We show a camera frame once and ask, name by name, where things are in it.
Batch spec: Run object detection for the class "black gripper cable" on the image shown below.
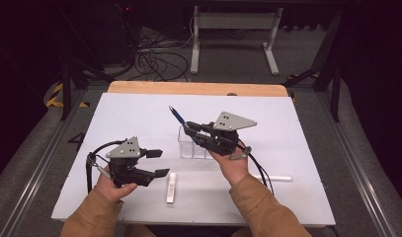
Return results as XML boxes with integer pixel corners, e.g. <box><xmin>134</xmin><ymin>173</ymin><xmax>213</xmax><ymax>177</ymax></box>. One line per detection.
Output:
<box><xmin>237</xmin><ymin>139</ymin><xmax>276</xmax><ymax>196</ymax></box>
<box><xmin>85</xmin><ymin>139</ymin><xmax>127</xmax><ymax>195</ymax></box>

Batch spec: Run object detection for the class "clear plastic pen organizer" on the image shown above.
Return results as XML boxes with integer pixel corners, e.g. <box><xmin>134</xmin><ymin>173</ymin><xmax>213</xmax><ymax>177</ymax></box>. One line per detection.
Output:
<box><xmin>177</xmin><ymin>124</ymin><xmax>216</xmax><ymax>160</ymax></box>

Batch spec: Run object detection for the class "grey cable plug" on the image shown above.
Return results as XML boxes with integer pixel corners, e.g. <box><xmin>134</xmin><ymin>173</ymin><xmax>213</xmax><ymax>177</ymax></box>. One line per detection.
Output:
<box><xmin>228</xmin><ymin>145</ymin><xmax>253</xmax><ymax>162</ymax></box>

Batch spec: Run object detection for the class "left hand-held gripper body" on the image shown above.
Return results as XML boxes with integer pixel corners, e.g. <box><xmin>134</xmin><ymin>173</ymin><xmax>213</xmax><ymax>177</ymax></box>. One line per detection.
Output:
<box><xmin>104</xmin><ymin>135</ymin><xmax>157</xmax><ymax>190</ymax></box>

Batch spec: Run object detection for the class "white metal stand frame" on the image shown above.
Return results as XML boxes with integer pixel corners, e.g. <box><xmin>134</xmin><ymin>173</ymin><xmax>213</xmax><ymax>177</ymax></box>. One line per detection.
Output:
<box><xmin>190</xmin><ymin>5</ymin><xmax>284</xmax><ymax>76</ymax></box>

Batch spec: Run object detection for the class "person's left hand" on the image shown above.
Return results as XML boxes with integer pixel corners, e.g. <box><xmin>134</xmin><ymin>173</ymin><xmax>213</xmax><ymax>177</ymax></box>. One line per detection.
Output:
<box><xmin>95</xmin><ymin>166</ymin><xmax>138</xmax><ymax>203</ymax></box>

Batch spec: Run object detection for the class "blue ballpoint pen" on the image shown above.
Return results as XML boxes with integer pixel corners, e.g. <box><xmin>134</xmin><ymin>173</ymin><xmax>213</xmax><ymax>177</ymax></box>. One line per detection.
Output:
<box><xmin>168</xmin><ymin>105</ymin><xmax>201</xmax><ymax>146</ymax></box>

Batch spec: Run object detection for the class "person's right hand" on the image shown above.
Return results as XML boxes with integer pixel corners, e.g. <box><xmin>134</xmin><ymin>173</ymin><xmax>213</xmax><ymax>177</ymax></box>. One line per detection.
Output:
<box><xmin>206</xmin><ymin>144</ymin><xmax>251</xmax><ymax>187</ymax></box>

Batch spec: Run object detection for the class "yellow black hazard tape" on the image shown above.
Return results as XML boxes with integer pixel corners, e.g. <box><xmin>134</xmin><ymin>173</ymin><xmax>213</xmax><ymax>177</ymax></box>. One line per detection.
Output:
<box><xmin>44</xmin><ymin>82</ymin><xmax>91</xmax><ymax>109</ymax></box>

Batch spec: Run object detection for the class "black equipment cabinet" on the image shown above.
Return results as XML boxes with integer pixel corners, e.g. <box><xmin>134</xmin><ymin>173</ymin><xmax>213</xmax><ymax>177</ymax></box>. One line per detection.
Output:
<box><xmin>66</xmin><ymin>0</ymin><xmax>138</xmax><ymax>67</ymax></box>

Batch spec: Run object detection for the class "black metal stand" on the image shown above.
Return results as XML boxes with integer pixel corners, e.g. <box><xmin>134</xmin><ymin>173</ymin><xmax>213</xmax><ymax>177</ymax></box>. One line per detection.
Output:
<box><xmin>54</xmin><ymin>6</ymin><xmax>116</xmax><ymax>121</ymax></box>
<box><xmin>281</xmin><ymin>9</ymin><xmax>345</xmax><ymax>123</ymax></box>

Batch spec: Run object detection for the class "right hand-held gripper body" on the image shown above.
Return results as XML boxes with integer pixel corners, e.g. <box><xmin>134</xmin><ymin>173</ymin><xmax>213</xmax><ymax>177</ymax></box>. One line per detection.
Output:
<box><xmin>200</xmin><ymin>111</ymin><xmax>258</xmax><ymax>157</ymax></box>

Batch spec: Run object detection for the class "silver cable plug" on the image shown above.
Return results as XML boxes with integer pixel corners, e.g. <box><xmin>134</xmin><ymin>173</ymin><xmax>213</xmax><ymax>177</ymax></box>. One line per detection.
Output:
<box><xmin>95</xmin><ymin>164</ymin><xmax>113</xmax><ymax>181</ymax></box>

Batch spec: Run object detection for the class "white pen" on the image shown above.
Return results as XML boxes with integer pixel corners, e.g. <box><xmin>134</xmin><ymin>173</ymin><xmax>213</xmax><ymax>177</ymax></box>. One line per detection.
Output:
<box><xmin>252</xmin><ymin>175</ymin><xmax>293</xmax><ymax>183</ymax></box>

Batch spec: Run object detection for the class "metal floor rail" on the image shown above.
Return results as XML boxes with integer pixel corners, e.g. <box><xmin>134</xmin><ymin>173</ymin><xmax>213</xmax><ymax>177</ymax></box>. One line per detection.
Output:
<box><xmin>0</xmin><ymin>88</ymin><xmax>91</xmax><ymax>237</ymax></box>
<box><xmin>315</xmin><ymin>92</ymin><xmax>399</xmax><ymax>237</ymax></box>

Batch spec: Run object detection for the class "white tube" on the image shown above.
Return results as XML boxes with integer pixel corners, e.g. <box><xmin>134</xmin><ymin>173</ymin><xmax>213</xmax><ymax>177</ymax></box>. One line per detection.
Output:
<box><xmin>165</xmin><ymin>172</ymin><xmax>179</xmax><ymax>204</ymax></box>

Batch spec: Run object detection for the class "bundle of black floor cables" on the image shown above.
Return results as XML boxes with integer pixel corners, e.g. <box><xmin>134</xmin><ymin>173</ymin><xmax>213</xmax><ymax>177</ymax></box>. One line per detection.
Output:
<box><xmin>133</xmin><ymin>31</ymin><xmax>194</xmax><ymax>83</ymax></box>

